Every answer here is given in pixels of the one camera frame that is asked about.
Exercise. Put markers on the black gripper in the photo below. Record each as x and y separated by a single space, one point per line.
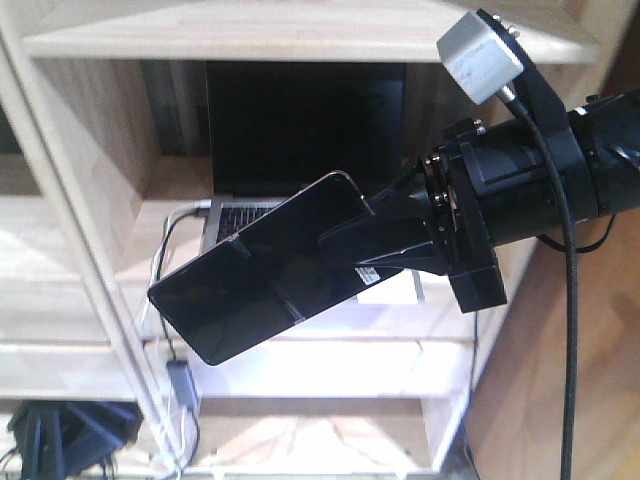
498 191

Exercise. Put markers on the black smartphone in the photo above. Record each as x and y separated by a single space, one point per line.
268 276

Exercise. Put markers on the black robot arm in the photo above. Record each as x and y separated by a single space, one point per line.
597 157

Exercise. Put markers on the wooden desk shelf unit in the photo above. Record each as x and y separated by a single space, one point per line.
365 390

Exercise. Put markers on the silver laptop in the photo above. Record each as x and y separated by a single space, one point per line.
278 127

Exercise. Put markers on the black router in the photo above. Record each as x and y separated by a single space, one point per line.
59 439

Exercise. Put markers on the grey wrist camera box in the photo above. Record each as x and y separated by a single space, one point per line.
477 58

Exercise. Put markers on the grey cable adapter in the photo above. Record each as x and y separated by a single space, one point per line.
183 383

